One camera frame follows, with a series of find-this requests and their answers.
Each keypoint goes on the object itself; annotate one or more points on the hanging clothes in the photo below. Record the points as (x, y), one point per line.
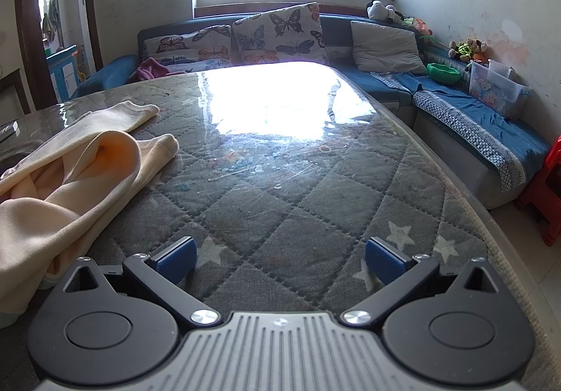
(51, 18)

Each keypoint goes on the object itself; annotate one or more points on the pink cloth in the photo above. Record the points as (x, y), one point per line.
(151, 69)

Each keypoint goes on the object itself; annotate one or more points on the green plush toy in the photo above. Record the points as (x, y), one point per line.
(460, 51)

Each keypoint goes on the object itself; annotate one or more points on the blue patterned sofa cover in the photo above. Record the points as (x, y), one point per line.
(482, 123)

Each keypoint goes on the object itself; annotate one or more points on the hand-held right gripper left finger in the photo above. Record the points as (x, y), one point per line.
(174, 263)

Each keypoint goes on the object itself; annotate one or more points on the green bowl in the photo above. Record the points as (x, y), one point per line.
(442, 73)

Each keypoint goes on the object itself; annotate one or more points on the panda plush toy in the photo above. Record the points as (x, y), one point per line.
(377, 9)

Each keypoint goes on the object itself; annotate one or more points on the grey pillow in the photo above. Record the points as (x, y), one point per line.
(385, 47)

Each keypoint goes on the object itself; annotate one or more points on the clear plastic storage box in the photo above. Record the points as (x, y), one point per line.
(491, 93)

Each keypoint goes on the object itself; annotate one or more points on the red plastic stool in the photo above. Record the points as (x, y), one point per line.
(543, 180)

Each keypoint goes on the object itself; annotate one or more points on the blue cabinet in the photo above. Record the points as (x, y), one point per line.
(61, 71)

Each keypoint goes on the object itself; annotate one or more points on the flat butterfly print pillow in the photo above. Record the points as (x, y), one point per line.
(193, 47)

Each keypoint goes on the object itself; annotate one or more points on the dark wooden door frame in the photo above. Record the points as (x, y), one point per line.
(26, 23)

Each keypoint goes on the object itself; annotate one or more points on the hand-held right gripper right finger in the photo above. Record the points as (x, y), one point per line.
(385, 263)

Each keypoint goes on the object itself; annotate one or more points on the blue sofa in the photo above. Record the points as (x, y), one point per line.
(109, 72)

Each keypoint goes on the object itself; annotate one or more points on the large butterfly print pillow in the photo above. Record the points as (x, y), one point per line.
(276, 36)

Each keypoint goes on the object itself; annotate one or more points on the colourful toy pile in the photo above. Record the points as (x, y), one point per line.
(414, 25)

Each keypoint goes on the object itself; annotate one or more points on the cream cloth garment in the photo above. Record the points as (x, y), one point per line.
(65, 180)

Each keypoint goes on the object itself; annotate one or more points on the brown teddy bear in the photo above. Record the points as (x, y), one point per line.
(477, 47)

